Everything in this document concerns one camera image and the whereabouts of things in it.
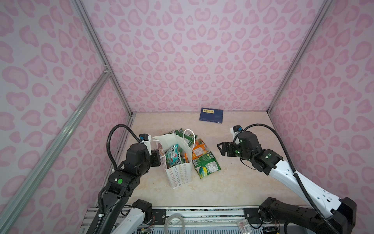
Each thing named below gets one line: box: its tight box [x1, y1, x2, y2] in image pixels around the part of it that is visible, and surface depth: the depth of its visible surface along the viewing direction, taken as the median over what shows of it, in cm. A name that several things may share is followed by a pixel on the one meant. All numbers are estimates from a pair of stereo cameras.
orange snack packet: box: [192, 137, 209, 161], surface depth 97 cm
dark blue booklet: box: [199, 107, 224, 124], surface depth 120 cm
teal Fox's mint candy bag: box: [165, 143, 179, 169], surface depth 80 cm
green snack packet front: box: [191, 150, 222, 180], surface depth 90 cm
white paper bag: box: [150, 129, 196, 190], surface depth 80 cm
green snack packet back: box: [168, 127, 199, 147], surface depth 103 cm
